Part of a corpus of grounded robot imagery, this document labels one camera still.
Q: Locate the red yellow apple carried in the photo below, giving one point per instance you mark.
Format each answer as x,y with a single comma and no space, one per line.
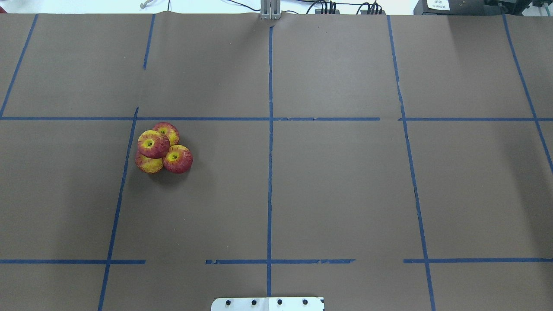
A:
153,144

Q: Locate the red yellow apple front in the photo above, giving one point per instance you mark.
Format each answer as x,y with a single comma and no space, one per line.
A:
178,160

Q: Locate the red yellow apple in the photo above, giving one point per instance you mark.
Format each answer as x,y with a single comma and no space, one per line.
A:
147,165
169,130
178,160

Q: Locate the red yellow apple back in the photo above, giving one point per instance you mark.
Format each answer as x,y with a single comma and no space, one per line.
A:
169,130

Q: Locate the red yellow apple middle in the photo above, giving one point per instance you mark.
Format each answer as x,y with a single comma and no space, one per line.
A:
147,165

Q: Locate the near orange black adapter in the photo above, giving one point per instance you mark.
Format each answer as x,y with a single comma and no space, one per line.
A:
370,9

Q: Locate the black computer box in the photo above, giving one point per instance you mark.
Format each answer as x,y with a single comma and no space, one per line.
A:
471,7

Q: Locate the aluminium frame post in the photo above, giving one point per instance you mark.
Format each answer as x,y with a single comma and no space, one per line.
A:
270,9

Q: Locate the white camera stand column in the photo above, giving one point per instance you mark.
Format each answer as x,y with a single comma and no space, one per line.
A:
269,304

